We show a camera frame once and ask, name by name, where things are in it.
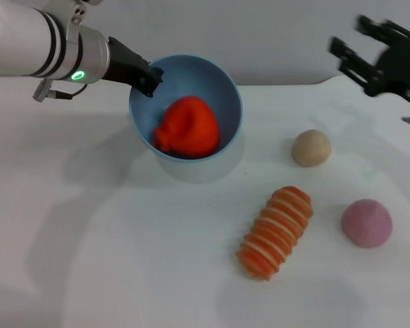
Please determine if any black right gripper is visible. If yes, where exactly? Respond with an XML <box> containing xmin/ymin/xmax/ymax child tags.
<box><xmin>329</xmin><ymin>14</ymin><xmax>410</xmax><ymax>110</ymax></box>

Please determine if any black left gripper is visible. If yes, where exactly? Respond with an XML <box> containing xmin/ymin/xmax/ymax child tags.
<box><xmin>102</xmin><ymin>36</ymin><xmax>164</xmax><ymax>99</ymax></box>

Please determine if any blue bowl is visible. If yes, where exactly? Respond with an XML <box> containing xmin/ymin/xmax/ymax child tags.
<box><xmin>128</xmin><ymin>53</ymin><xmax>243</xmax><ymax>164</ymax></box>

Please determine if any orange toy fruit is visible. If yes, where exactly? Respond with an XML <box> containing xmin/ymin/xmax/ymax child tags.
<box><xmin>152</xmin><ymin>96</ymin><xmax>221</xmax><ymax>160</ymax></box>

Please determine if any beige round bun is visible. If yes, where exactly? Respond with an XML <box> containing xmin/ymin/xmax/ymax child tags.
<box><xmin>291</xmin><ymin>128</ymin><xmax>331</xmax><ymax>167</ymax></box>

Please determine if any pink round bun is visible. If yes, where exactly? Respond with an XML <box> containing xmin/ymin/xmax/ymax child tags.
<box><xmin>340</xmin><ymin>198</ymin><xmax>394</xmax><ymax>249</ymax></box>

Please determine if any orange striped bread loaf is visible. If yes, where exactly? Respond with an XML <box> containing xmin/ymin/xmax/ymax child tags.
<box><xmin>236</xmin><ymin>185</ymin><xmax>314</xmax><ymax>282</ymax></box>

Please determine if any grey left gripper cable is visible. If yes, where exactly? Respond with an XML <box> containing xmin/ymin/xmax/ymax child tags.
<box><xmin>32</xmin><ymin>79</ymin><xmax>89</xmax><ymax>103</ymax></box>

